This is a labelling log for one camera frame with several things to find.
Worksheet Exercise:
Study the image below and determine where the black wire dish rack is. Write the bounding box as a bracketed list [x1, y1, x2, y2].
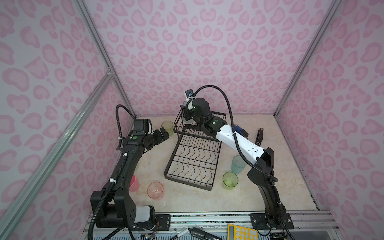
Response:
[164, 113, 222, 191]

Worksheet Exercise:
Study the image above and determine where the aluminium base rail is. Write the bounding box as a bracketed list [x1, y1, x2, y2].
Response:
[79, 209, 344, 240]

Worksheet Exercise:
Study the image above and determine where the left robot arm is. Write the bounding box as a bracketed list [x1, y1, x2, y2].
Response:
[90, 128, 169, 229]

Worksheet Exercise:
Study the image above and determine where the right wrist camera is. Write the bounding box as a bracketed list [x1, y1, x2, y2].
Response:
[185, 89, 194, 102]

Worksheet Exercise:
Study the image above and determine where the solid pink plastic cup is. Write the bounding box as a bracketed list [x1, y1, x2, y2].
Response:
[129, 175, 140, 192]

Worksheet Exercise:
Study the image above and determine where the blue stapler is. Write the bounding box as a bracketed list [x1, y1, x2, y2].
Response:
[234, 124, 249, 139]

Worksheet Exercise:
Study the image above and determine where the yellow calculator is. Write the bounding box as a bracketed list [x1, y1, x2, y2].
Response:
[227, 224, 259, 240]

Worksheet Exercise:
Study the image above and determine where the pink transparent cup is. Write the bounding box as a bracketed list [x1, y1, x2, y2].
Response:
[147, 182, 164, 200]

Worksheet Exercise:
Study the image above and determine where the bright green transparent cup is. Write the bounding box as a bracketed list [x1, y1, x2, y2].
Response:
[222, 172, 239, 190]

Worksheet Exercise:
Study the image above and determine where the teal cup near right arm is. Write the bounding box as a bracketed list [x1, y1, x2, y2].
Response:
[231, 155, 247, 175]

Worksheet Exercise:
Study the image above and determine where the black marker pen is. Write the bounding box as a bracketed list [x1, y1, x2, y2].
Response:
[170, 228, 222, 240]

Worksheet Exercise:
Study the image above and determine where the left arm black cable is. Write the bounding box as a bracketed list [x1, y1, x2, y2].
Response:
[115, 104, 136, 148]

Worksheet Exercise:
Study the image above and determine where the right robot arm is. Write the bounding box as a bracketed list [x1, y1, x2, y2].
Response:
[181, 97, 294, 233]

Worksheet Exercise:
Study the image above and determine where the light green transparent cup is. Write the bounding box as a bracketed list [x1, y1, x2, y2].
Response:
[162, 121, 174, 136]

